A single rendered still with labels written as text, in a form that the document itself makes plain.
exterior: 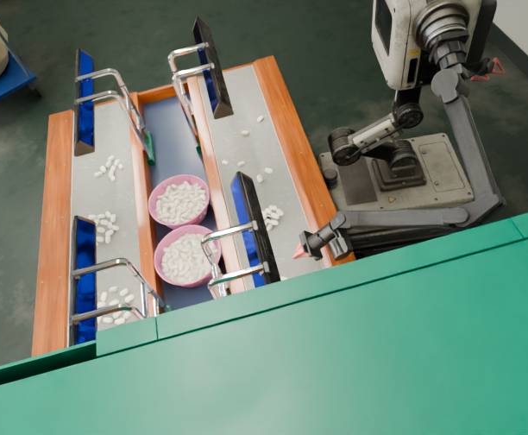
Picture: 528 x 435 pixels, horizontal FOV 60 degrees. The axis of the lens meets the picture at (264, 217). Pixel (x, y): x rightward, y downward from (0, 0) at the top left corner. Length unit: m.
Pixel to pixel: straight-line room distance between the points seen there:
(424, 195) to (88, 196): 1.55
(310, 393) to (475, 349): 0.17
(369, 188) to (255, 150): 0.58
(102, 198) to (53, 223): 0.23
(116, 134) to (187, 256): 0.86
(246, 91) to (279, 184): 0.64
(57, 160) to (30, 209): 1.08
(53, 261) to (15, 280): 1.13
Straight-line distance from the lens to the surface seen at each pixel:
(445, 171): 2.36
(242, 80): 2.46
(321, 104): 3.36
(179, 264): 1.83
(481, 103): 3.45
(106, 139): 2.41
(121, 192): 2.14
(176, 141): 2.34
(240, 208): 1.47
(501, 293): 0.54
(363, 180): 2.27
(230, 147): 2.13
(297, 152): 2.02
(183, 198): 2.00
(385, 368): 0.49
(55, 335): 1.88
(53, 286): 1.98
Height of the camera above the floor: 2.26
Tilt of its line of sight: 55 degrees down
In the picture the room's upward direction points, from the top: 14 degrees counter-clockwise
